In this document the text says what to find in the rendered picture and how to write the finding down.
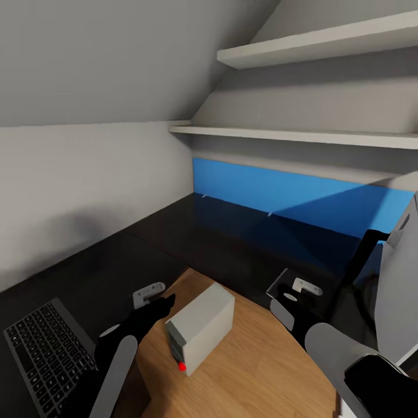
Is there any monitor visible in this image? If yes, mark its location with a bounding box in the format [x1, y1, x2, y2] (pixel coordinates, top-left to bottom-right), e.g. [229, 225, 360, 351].
[341, 190, 418, 372]

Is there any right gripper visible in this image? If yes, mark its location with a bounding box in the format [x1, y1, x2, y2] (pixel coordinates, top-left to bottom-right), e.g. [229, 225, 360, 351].
[277, 283, 316, 309]

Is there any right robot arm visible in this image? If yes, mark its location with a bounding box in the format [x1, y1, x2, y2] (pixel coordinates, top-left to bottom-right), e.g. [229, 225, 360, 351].
[270, 278, 418, 418]

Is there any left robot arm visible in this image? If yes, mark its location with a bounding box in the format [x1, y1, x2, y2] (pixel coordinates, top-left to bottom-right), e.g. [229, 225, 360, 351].
[59, 282, 176, 418]

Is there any keyboard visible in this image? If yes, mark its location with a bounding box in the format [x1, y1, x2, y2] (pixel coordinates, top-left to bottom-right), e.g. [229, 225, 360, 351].
[3, 297, 99, 418]

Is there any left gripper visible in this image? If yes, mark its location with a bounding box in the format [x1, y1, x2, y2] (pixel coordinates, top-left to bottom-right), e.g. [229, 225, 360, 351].
[129, 294, 176, 332]

